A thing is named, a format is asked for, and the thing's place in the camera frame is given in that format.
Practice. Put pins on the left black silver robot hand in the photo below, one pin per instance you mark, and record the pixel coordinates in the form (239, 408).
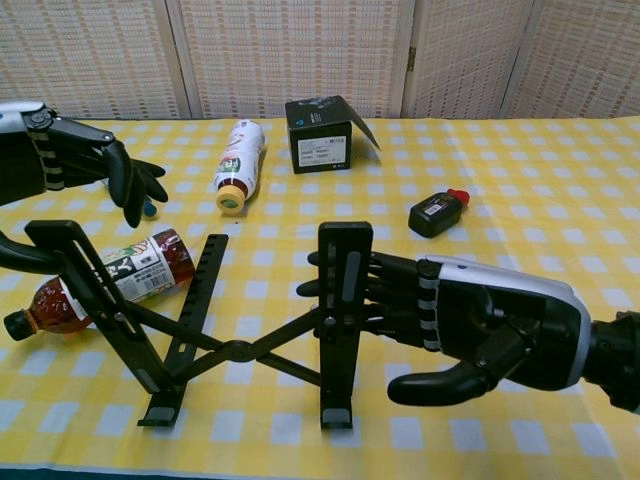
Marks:
(75, 150)

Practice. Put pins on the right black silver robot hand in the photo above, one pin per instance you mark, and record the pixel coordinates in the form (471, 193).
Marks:
(500, 310)

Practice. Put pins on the black folding laptop stand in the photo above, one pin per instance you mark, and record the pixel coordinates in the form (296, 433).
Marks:
(345, 370)

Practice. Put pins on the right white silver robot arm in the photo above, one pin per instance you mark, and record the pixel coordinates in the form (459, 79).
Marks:
(615, 360)

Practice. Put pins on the small blue bottle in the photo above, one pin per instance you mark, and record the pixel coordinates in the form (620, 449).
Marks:
(149, 207)

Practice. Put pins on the small black bottle red cap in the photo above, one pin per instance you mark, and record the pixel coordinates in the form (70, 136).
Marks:
(435, 215)

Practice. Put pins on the brown tea bottle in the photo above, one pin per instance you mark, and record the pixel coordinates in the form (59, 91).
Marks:
(145, 272)

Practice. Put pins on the white drink bottle yellow cap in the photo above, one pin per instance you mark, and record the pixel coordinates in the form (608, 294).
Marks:
(242, 155)

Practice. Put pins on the woven folding screen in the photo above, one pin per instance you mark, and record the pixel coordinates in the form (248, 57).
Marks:
(300, 60)

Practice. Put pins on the black cardboard box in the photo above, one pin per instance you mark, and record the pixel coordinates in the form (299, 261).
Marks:
(320, 135)

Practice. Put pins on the brass screen hinge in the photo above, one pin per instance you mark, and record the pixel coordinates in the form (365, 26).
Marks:
(412, 57)

